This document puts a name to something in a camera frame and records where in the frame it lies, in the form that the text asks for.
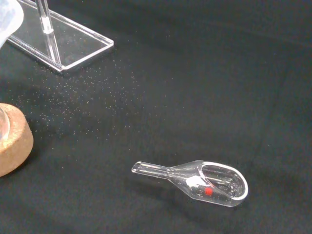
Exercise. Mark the black bench cloth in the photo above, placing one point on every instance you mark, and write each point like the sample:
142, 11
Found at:
195, 85

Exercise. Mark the clear glass weighing funnel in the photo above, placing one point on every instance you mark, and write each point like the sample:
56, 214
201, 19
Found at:
214, 185

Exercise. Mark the translucent white funnel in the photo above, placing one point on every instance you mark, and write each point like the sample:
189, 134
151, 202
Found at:
9, 17

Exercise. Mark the clear round-bottom flask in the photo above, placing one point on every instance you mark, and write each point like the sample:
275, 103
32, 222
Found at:
4, 126

